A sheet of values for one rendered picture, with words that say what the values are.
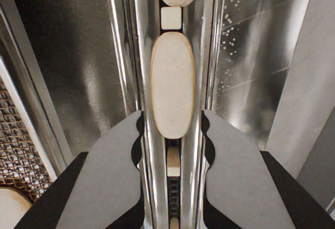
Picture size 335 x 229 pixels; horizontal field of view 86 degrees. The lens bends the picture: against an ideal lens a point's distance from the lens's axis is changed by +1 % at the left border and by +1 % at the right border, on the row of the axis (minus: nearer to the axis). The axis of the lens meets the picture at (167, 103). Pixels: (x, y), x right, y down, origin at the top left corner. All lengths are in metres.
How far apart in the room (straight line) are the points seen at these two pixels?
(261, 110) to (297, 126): 0.09
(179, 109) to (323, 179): 0.20
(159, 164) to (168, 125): 0.06
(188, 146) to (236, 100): 0.07
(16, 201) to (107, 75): 0.14
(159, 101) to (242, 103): 0.07
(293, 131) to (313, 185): 0.07
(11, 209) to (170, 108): 0.16
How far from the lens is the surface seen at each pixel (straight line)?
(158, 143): 0.19
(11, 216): 0.23
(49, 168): 0.19
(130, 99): 0.16
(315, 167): 0.29
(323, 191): 0.29
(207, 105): 0.16
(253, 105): 0.17
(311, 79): 0.24
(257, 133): 0.19
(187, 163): 0.21
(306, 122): 0.26
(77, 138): 0.26
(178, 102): 0.15
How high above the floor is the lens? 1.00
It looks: 62 degrees down
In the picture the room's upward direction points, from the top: 178 degrees counter-clockwise
